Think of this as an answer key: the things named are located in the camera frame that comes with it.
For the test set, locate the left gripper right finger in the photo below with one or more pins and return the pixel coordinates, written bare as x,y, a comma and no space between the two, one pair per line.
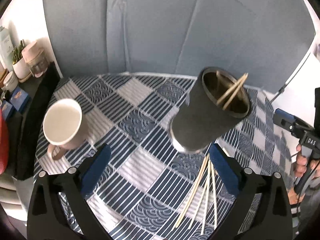
273,219

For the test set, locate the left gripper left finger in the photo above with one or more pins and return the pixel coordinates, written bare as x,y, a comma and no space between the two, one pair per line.
46,217

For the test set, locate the black cylindrical utensil holder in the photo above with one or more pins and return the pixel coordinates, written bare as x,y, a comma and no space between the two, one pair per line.
201,120

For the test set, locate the person's right hand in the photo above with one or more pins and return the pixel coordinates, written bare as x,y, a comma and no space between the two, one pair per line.
299,170

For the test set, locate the white board right side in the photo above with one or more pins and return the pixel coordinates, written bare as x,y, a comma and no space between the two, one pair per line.
298,97

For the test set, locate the red rimmed metal bowl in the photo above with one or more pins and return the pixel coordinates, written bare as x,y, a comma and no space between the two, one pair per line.
4,144

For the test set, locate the beige ceramic mug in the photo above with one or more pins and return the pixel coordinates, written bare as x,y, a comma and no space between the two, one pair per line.
65,127

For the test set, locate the black side shelf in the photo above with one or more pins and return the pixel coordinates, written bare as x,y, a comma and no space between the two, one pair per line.
24,128

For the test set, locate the grey-blue backdrop panel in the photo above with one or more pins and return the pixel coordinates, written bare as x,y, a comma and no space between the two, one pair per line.
265,38

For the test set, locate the blue small box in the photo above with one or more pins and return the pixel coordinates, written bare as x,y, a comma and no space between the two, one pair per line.
19,99

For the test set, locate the small white jar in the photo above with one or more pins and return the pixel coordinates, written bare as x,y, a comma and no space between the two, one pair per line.
10,82

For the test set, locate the small potted succulent plant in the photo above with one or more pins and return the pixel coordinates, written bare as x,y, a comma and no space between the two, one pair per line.
20,67

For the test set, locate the pink lidded glass jar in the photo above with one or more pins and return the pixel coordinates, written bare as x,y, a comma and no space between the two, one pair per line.
35,57

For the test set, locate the white pump bottle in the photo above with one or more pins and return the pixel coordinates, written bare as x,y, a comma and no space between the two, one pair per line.
6,48

